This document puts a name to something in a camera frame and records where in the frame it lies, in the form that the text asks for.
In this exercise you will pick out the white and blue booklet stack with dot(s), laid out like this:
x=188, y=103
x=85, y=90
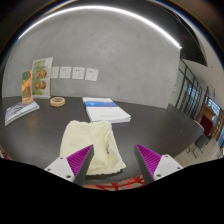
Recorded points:
x=105, y=111

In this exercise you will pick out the round wooden coaster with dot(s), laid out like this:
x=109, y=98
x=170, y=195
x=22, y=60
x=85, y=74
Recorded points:
x=57, y=101

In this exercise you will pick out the black chair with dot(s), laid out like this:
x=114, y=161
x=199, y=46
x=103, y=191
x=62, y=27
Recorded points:
x=202, y=142

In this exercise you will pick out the orange card in wooden stand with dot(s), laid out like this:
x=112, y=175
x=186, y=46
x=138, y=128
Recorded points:
x=26, y=85

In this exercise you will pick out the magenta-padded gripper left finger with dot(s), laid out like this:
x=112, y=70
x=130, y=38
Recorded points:
x=65, y=168

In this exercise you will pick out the green menu sign stand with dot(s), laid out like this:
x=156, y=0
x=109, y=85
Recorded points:
x=42, y=78

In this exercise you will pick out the grey magazine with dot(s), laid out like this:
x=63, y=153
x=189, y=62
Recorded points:
x=20, y=111

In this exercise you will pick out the ceiling LED light strip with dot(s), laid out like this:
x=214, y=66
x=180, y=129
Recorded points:
x=100, y=7

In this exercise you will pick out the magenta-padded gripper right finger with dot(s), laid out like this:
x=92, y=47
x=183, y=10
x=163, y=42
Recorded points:
x=160, y=166

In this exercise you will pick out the cream terry towel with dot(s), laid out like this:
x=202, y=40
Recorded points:
x=86, y=140

